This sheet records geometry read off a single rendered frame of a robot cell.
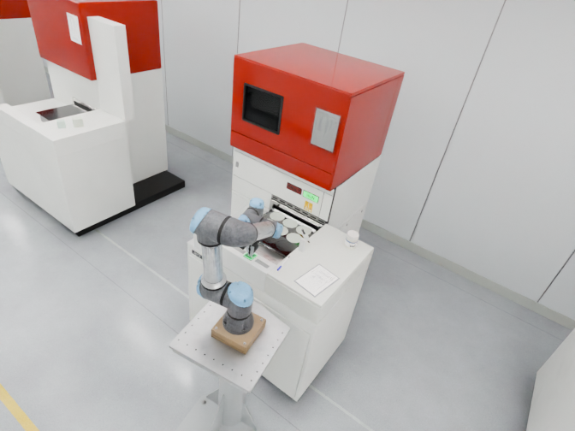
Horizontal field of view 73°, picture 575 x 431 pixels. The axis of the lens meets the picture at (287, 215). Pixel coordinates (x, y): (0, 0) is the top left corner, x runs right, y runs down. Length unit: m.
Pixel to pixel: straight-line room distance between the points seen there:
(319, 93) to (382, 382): 1.98
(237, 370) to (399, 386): 1.46
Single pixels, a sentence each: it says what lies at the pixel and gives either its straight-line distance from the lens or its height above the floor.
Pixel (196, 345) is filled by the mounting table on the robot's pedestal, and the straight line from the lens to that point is 1.97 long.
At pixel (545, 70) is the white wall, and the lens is 3.42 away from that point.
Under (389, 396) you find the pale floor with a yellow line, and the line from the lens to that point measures 2.98.
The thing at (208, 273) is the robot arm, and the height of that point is 1.20.
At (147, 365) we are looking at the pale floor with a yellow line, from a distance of 2.93.
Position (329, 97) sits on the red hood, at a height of 1.76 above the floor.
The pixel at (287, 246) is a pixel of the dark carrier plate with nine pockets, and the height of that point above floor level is 0.90.
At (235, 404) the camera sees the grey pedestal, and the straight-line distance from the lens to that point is 2.46.
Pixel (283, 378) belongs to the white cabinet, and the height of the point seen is 0.22.
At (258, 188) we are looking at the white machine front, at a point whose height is 0.97.
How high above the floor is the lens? 2.42
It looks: 35 degrees down
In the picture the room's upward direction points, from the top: 9 degrees clockwise
